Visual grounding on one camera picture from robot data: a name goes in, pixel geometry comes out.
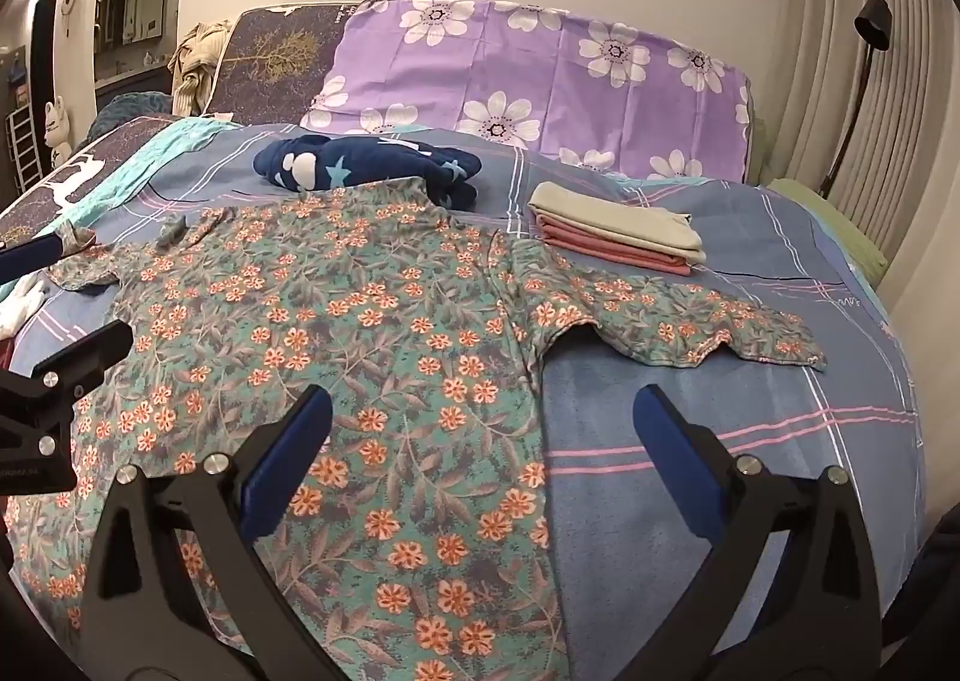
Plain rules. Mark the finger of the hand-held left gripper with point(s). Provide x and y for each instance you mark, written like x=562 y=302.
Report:
x=30 y=258
x=82 y=358

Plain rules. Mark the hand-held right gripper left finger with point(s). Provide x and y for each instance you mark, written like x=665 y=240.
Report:
x=289 y=460

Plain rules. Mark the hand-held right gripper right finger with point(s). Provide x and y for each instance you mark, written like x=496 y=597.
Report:
x=675 y=463

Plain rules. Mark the teal floral shirt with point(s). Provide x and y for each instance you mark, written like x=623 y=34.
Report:
x=337 y=321

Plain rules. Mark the beige clothes pile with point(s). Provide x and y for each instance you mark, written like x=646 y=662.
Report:
x=196 y=62

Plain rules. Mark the blue plaid bed sheet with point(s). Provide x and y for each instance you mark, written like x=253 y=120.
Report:
x=675 y=351

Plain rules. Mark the deer print teal quilt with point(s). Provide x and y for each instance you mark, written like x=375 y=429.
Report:
x=97 y=160

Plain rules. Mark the white cat figurine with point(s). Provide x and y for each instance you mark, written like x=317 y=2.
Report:
x=56 y=126

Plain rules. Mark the dark teal fleece blanket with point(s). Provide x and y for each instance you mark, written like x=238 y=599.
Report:
x=131 y=111

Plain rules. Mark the folded pink cloth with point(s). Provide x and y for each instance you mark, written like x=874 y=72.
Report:
x=600 y=248

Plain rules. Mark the folded beige cloth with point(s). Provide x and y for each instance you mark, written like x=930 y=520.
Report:
x=615 y=220

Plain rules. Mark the navy star fleece garment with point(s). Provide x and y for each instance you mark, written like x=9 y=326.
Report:
x=360 y=160

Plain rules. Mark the dark tree print pillow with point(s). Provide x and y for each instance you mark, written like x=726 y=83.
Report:
x=277 y=66

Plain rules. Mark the cream pleated curtain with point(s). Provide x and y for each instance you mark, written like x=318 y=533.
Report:
x=922 y=126

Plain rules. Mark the purple floral pillow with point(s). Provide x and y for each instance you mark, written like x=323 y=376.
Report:
x=540 y=66

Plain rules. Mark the black floor lamp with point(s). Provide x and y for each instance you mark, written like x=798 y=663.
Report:
x=874 y=21

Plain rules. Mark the white wall cabinet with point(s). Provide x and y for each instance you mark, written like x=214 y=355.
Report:
x=139 y=6

